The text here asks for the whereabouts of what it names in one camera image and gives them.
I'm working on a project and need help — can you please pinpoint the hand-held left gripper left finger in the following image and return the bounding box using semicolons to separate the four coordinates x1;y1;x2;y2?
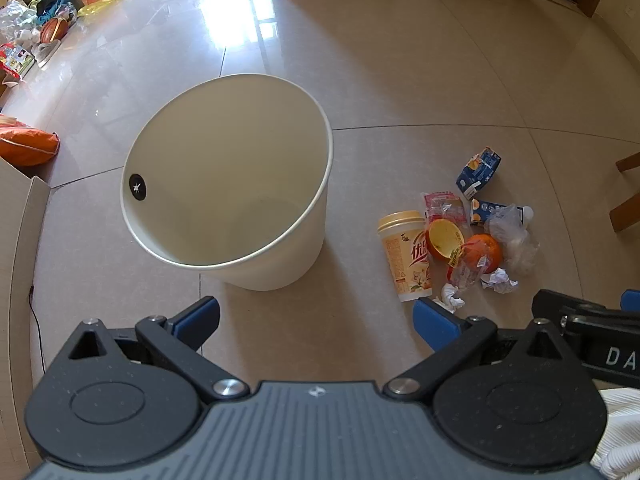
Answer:
47;296;251;403

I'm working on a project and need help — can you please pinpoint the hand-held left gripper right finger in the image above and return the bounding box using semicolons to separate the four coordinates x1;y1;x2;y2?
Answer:
382;296;596;403

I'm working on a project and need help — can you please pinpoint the white tissue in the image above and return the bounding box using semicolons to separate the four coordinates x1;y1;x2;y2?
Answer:
481;268;520;294
440;282;466;312

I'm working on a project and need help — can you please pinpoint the clear wrapper with yellow label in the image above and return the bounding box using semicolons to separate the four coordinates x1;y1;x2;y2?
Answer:
446;244;493;292

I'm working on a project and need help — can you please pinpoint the yellow milk tea cup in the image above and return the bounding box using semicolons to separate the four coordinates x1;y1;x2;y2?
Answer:
377;210;434;303

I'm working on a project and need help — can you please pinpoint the clear plastic bag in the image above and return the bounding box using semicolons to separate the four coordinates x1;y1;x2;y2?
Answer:
484;205;541;275

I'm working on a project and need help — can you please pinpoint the orange cup lid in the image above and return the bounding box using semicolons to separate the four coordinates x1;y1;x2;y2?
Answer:
425;217;466;264

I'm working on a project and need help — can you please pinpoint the mandarin orange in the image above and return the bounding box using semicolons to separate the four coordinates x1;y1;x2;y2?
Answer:
462;233;503;274

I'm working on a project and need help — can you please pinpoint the red clear snack wrapper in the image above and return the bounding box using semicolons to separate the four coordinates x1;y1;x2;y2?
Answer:
422;191;469;227

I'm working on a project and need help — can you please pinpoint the blue juice carton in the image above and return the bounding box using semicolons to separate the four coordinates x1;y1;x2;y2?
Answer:
470;199;534;226
456;146;502;200

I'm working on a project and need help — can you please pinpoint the white plastic trash bin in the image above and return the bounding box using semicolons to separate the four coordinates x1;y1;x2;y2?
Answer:
119;74;335;292

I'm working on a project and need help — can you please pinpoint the person's white ribbed clothing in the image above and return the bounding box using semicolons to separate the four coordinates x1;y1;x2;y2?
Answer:
590;387;640;480

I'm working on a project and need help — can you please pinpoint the wooden chair leg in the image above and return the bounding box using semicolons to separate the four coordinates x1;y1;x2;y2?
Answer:
609;152;640;233

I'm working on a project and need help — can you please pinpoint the grey slipper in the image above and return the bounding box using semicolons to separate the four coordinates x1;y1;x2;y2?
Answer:
32;40;64;67

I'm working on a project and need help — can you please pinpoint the colourful toy box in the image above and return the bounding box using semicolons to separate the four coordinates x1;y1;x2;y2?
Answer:
0;42;37;80

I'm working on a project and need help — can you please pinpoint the basketball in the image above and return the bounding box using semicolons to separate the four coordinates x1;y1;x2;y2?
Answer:
40;17;69;42

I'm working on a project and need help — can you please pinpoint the yellow plastic bag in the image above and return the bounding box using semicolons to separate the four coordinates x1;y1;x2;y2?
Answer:
79;0;130;20

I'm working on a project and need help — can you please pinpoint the pile of clear plastic bags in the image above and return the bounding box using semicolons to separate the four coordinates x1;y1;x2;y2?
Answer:
0;0;40;45

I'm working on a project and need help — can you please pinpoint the black cable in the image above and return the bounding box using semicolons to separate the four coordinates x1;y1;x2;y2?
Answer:
27;285;47;368

